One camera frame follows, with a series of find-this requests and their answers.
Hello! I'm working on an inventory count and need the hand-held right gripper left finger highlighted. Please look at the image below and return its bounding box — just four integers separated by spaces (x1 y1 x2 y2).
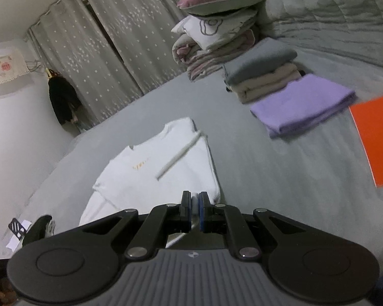
80 190 192 259

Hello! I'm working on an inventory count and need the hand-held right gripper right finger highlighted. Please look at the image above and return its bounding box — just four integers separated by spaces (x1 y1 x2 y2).
199 191 310 259

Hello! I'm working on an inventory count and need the white printed sweatshirt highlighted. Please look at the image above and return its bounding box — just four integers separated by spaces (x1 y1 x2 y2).
79 117 221 249

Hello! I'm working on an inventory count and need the white paper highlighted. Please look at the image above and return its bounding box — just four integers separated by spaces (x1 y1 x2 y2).
6 219 32 252

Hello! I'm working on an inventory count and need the grey bed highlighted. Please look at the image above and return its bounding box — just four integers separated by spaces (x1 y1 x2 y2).
2 43 383 306

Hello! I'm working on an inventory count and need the dark hanging jacket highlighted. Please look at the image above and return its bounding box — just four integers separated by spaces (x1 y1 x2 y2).
47 68 83 126

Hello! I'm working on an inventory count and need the folded beige garment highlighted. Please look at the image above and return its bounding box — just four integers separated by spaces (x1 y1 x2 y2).
226 62 304 104

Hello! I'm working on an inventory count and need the folded purple garment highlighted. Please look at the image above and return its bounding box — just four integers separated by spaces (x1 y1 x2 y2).
250 73 357 139

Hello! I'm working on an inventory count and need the folded grey pink quilt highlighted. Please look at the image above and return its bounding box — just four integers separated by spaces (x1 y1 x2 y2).
172 29 260 82

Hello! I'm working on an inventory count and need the folded grey sweater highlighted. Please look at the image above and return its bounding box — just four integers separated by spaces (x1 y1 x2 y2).
223 37 298 85

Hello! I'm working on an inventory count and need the grey star-print curtain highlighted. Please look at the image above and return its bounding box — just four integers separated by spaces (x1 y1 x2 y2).
78 0 208 86
26 0 145 132

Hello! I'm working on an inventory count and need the white flower-print pillow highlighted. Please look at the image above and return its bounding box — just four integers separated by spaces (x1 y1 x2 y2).
171 8 259 52

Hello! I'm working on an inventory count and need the orange board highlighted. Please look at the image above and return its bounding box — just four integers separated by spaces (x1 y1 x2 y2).
349 93 383 188

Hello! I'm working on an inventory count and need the grey quilted blanket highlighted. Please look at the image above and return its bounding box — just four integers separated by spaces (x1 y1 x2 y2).
220 0 383 71

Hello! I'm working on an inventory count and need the wire hanger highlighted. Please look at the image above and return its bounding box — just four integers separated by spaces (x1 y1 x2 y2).
24 58 45 74

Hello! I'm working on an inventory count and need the fringed white wall cloth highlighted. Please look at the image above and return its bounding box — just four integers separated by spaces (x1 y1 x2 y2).
0 47 31 86

